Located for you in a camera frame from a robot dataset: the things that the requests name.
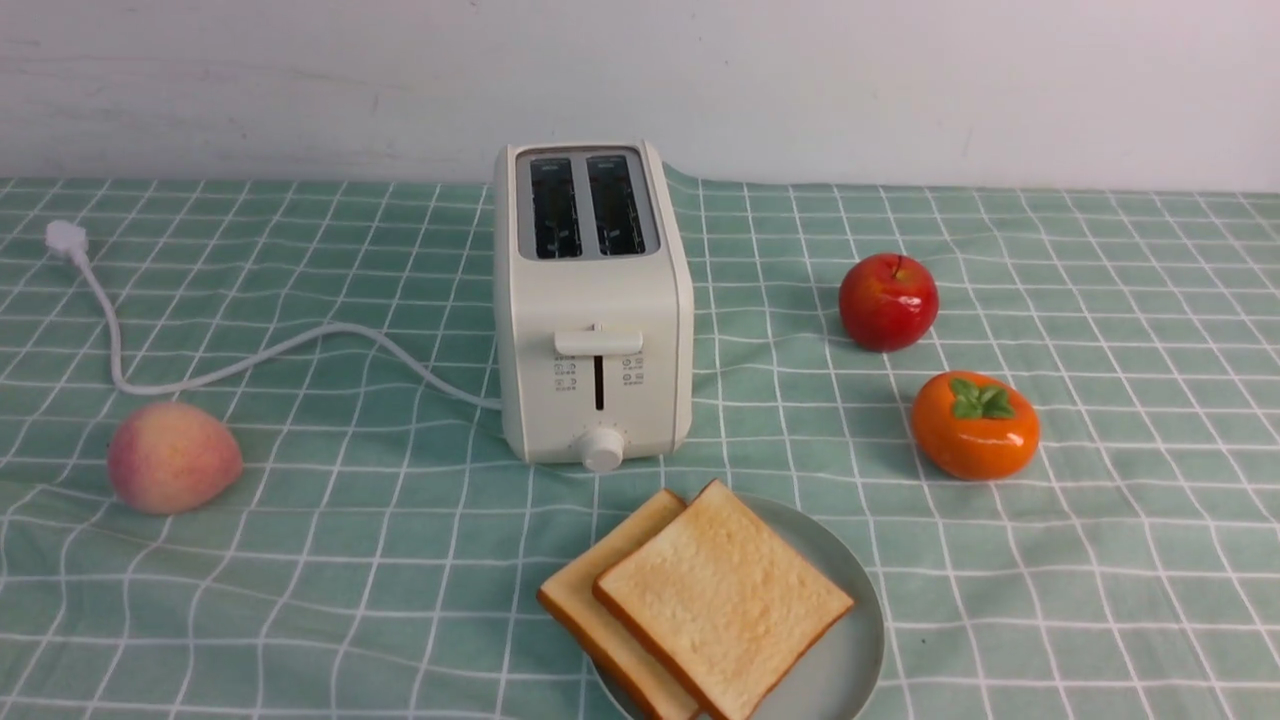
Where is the white two-slot toaster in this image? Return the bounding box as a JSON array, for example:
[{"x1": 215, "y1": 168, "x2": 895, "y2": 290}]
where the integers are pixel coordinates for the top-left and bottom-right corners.
[{"x1": 492, "y1": 141, "x2": 695, "y2": 473}]

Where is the white toaster power cable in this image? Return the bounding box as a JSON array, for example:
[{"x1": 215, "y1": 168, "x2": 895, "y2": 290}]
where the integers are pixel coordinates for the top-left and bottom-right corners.
[{"x1": 44, "y1": 220, "x2": 503, "y2": 413}]

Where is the toast slice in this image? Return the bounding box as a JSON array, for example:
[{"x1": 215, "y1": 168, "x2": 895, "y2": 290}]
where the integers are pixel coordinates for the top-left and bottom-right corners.
[
  {"x1": 538, "y1": 489, "x2": 701, "y2": 719},
  {"x1": 593, "y1": 480, "x2": 856, "y2": 719}
]

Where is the grey round plate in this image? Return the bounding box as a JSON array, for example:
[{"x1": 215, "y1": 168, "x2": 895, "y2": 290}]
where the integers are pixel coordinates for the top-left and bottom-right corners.
[{"x1": 588, "y1": 495, "x2": 887, "y2": 720}]

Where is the red apple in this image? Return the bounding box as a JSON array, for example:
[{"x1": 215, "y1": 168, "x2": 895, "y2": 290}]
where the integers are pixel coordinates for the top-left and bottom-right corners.
[{"x1": 838, "y1": 252, "x2": 940, "y2": 354}]

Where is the orange persimmon with green leaf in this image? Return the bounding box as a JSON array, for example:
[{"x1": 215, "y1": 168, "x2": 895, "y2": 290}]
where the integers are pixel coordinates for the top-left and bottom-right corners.
[{"x1": 909, "y1": 370, "x2": 1041, "y2": 480}]

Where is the green checkered tablecloth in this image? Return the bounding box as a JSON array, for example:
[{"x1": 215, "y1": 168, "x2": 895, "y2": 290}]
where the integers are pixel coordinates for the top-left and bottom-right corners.
[{"x1": 1, "y1": 170, "x2": 1279, "y2": 719}]

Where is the pink peach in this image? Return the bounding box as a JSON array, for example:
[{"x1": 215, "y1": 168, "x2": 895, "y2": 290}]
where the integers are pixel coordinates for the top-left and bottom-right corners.
[{"x1": 106, "y1": 402, "x2": 243, "y2": 515}]

